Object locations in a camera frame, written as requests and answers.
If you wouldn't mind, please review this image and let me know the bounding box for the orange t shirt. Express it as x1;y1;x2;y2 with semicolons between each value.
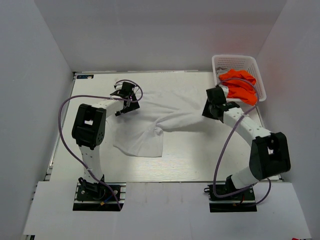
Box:
219;69;258;106

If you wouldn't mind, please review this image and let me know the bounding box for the white t shirt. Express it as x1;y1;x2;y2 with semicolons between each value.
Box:
102;87;213;158

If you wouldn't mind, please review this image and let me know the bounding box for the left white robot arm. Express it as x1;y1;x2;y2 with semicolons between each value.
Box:
71;80;141;200

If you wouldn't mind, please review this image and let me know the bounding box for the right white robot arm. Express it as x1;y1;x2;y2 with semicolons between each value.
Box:
202;86;291;200

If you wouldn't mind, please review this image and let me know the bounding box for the blue table label sticker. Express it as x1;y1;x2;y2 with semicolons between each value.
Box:
76;74;94;79

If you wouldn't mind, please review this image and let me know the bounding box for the white plastic basket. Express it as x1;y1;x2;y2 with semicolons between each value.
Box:
211;54;267;102

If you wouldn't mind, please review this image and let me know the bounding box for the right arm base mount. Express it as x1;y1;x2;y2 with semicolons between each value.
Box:
203;184;257;213

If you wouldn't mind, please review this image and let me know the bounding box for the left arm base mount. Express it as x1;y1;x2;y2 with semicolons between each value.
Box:
72;183;126;212

